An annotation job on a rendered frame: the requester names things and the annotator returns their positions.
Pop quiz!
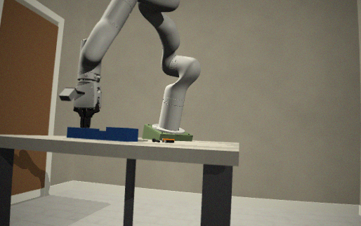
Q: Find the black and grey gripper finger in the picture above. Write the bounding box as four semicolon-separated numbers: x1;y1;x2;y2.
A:
84;100;100;128
73;107;86;128

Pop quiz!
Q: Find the blue bin rack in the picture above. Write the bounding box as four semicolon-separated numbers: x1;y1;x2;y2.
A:
67;127;138;142

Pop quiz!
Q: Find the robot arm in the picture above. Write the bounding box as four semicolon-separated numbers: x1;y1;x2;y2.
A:
77;0;201;134

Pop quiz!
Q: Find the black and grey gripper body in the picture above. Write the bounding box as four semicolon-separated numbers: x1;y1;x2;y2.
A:
74;80;102;109

